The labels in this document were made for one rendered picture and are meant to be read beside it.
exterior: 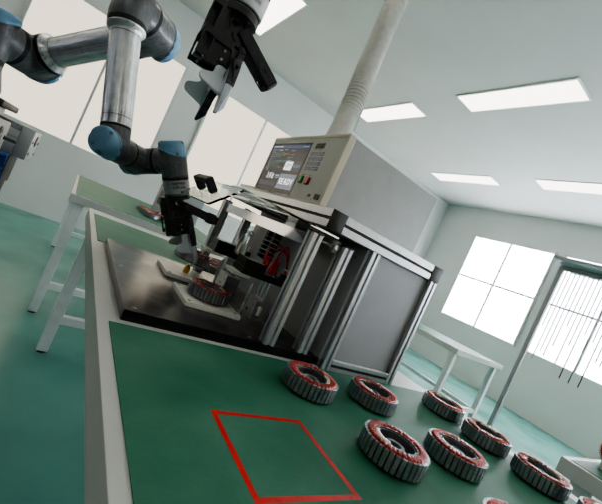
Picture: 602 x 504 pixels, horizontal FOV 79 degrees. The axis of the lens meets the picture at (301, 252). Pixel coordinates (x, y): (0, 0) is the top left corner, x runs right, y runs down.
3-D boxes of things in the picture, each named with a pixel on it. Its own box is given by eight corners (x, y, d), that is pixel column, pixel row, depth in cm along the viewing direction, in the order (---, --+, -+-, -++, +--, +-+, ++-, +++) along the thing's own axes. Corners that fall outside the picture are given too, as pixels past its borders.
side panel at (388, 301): (320, 369, 91) (374, 251, 91) (313, 363, 94) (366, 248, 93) (391, 385, 107) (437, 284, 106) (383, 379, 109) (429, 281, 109)
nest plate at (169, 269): (165, 275, 105) (166, 271, 105) (156, 261, 118) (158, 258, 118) (211, 290, 114) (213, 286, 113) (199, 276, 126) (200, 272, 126)
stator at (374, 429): (397, 444, 67) (405, 426, 67) (436, 491, 56) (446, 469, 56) (346, 430, 63) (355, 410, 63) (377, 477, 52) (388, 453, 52)
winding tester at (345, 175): (318, 207, 93) (351, 133, 93) (252, 190, 129) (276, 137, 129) (411, 258, 114) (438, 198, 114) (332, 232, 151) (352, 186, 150)
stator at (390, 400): (369, 392, 90) (375, 378, 90) (402, 420, 81) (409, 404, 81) (337, 385, 84) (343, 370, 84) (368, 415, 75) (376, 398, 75)
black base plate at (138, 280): (119, 319, 67) (124, 308, 67) (104, 243, 120) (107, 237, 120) (312, 364, 92) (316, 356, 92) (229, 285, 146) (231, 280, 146)
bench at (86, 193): (18, 312, 209) (71, 192, 208) (46, 243, 364) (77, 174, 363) (196, 350, 269) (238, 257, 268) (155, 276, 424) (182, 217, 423)
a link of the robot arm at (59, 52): (-9, 27, 110) (159, -10, 102) (34, 56, 125) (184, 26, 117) (-8, 65, 109) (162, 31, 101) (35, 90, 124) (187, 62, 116)
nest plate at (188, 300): (183, 305, 85) (186, 300, 85) (171, 285, 98) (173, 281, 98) (239, 320, 93) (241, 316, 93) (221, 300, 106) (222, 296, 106)
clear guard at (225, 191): (207, 204, 71) (220, 176, 71) (180, 192, 91) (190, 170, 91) (329, 259, 89) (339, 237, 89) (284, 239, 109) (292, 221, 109)
